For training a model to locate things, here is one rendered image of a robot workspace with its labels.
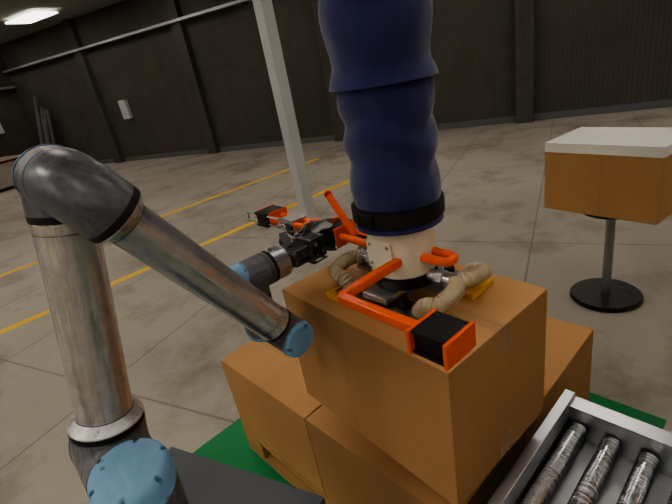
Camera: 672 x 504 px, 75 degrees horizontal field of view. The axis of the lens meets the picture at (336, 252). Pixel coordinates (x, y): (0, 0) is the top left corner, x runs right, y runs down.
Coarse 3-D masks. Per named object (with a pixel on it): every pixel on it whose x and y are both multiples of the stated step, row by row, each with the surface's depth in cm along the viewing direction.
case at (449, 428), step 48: (288, 288) 130; (528, 288) 109; (336, 336) 115; (384, 336) 100; (480, 336) 95; (528, 336) 106; (336, 384) 126; (384, 384) 106; (432, 384) 91; (480, 384) 95; (528, 384) 112; (384, 432) 115; (432, 432) 98; (480, 432) 101; (432, 480) 106; (480, 480) 106
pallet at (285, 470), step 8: (248, 432) 209; (248, 440) 214; (256, 440) 205; (256, 448) 210; (264, 448) 205; (264, 456) 206; (272, 456) 207; (272, 464) 203; (280, 464) 202; (288, 464) 186; (280, 472) 198; (288, 472) 197; (296, 472) 182; (288, 480) 194; (296, 480) 193; (304, 480) 179; (304, 488) 188; (312, 488) 176
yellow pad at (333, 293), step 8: (336, 288) 121; (328, 296) 120; (336, 296) 117; (360, 296) 114; (400, 296) 112; (376, 304) 109; (392, 304) 108; (400, 304) 104; (408, 304) 104; (400, 312) 104; (408, 312) 104; (448, 312) 102
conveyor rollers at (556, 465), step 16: (576, 432) 129; (560, 448) 125; (576, 448) 126; (608, 448) 122; (544, 464) 122; (560, 464) 121; (592, 464) 119; (608, 464) 119; (640, 464) 116; (656, 464) 116; (544, 480) 117; (592, 480) 115; (640, 480) 112; (528, 496) 114; (544, 496) 114; (576, 496) 112; (592, 496) 112; (624, 496) 110; (640, 496) 109
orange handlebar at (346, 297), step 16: (304, 224) 136; (352, 240) 121; (432, 256) 102; (448, 256) 103; (384, 272) 101; (352, 288) 95; (352, 304) 90; (368, 304) 88; (384, 320) 84; (400, 320) 81; (416, 320) 80
